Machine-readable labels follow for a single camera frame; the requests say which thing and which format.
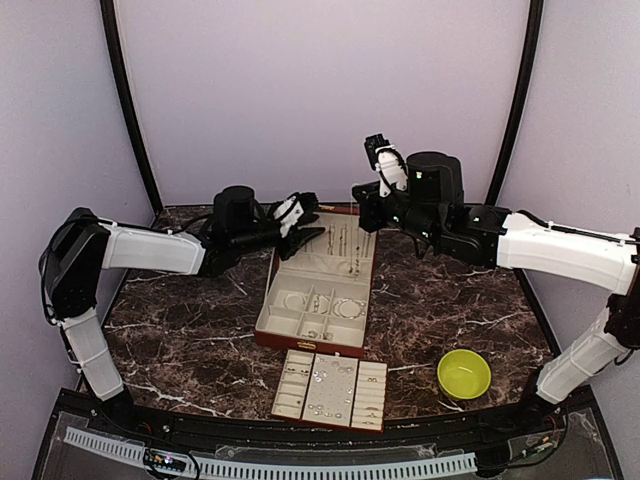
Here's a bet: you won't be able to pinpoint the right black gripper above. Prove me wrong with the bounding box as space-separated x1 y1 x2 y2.
353 179 442 246

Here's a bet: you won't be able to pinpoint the gold necklace green stones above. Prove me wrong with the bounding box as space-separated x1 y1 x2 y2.
349 201 366 277

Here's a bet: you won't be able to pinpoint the red jewelry box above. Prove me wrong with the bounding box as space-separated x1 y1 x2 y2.
254 204 378 358

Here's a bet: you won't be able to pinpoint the red jewelry tray insert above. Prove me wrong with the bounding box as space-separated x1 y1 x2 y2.
271 350 388 432

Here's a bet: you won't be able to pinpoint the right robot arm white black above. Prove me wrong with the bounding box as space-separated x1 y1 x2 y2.
352 140 639 434

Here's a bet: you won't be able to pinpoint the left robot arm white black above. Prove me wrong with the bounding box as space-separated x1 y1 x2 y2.
38 185 324 436

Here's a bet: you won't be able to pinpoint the thin silver bangle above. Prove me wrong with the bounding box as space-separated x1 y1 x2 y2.
283 292 307 311

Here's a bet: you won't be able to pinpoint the silver pearl open bangle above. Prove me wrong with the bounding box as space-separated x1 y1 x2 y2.
332 298 367 320

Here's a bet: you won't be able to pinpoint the lime green bowl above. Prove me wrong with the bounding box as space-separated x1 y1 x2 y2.
437 349 492 400

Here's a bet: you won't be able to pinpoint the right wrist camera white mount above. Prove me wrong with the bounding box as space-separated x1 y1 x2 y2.
364 134 408 198

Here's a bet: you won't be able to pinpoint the right black frame post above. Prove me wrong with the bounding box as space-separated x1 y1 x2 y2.
485 0 544 206

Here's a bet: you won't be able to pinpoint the black frame post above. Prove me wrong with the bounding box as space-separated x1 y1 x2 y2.
485 0 544 206
99 0 164 215

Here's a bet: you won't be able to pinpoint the white slotted cable duct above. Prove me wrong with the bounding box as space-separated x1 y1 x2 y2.
63 427 477 479

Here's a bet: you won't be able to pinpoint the left black frame post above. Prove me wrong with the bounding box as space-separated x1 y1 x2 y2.
99 0 164 215

